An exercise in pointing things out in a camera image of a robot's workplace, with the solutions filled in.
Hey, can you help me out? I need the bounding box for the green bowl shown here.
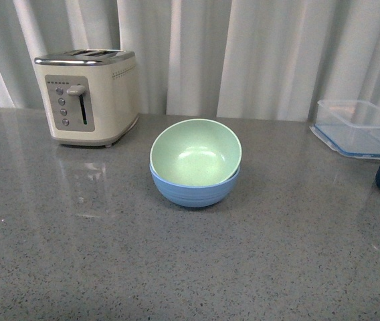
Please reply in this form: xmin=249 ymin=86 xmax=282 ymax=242
xmin=150 ymin=118 xmax=242 ymax=187

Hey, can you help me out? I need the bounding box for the blue bowl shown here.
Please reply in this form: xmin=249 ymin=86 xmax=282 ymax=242
xmin=149 ymin=165 xmax=241 ymax=208

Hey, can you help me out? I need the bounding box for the cream two-slot toaster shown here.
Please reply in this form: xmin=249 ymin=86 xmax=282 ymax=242
xmin=34 ymin=49 xmax=140 ymax=146

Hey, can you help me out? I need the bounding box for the white curtain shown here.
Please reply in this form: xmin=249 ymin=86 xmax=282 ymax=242
xmin=0 ymin=1 xmax=380 ymax=121

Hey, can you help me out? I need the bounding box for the clear plastic food container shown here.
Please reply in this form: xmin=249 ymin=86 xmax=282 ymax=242
xmin=310 ymin=100 xmax=380 ymax=160

